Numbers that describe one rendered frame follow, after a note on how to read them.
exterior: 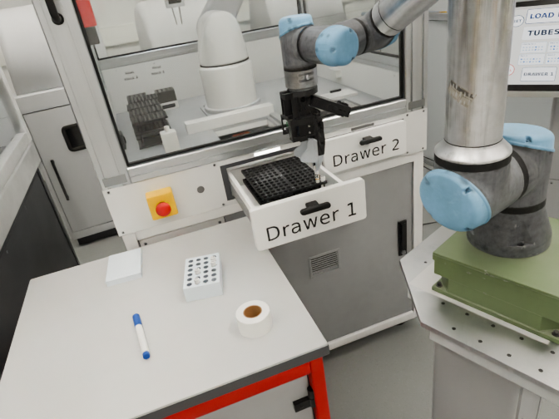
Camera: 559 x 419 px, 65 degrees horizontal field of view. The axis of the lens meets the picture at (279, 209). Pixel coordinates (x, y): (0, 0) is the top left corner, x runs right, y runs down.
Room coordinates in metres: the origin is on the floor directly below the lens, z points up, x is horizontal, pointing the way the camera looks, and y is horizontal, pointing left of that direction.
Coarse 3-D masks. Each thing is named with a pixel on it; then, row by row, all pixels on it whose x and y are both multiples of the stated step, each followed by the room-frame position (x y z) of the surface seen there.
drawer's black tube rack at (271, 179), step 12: (252, 168) 1.20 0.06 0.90; (264, 168) 1.19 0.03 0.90; (276, 168) 1.16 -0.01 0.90; (288, 168) 1.15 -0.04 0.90; (300, 168) 1.14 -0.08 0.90; (252, 180) 1.10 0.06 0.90; (264, 180) 1.09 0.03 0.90; (276, 180) 1.08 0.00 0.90; (288, 180) 1.06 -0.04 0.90; (300, 180) 1.05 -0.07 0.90; (312, 180) 1.04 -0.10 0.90; (252, 192) 1.09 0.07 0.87; (264, 192) 1.02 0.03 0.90; (300, 192) 1.04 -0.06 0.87; (264, 204) 1.01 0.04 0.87
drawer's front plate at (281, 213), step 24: (312, 192) 0.91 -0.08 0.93; (336, 192) 0.92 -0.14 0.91; (360, 192) 0.94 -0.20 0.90; (264, 216) 0.88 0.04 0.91; (288, 216) 0.89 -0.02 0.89; (312, 216) 0.91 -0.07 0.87; (336, 216) 0.92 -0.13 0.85; (360, 216) 0.94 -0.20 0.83; (264, 240) 0.87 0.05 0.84; (288, 240) 0.89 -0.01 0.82
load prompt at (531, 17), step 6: (528, 12) 1.47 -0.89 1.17; (534, 12) 1.46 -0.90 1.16; (540, 12) 1.45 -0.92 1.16; (546, 12) 1.44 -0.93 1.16; (552, 12) 1.42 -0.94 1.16; (558, 12) 1.41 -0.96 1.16; (528, 18) 1.46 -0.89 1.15; (534, 18) 1.45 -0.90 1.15; (540, 18) 1.43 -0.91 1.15; (546, 18) 1.42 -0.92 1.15; (552, 18) 1.41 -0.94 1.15; (558, 18) 1.40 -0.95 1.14
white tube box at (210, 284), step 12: (192, 264) 0.89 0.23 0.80; (204, 264) 0.88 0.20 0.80; (216, 264) 0.87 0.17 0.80; (192, 276) 0.84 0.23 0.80; (204, 276) 0.84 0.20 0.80; (216, 276) 0.83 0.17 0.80; (192, 288) 0.80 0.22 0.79; (204, 288) 0.80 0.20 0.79; (216, 288) 0.80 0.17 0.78; (192, 300) 0.80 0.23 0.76
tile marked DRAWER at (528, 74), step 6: (522, 72) 1.35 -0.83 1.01; (528, 72) 1.34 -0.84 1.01; (534, 72) 1.33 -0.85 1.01; (540, 72) 1.32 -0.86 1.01; (546, 72) 1.31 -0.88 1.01; (552, 72) 1.30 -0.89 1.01; (522, 78) 1.34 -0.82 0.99; (528, 78) 1.33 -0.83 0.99; (534, 78) 1.32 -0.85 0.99; (540, 78) 1.31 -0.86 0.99; (546, 78) 1.30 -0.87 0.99; (552, 78) 1.29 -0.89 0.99
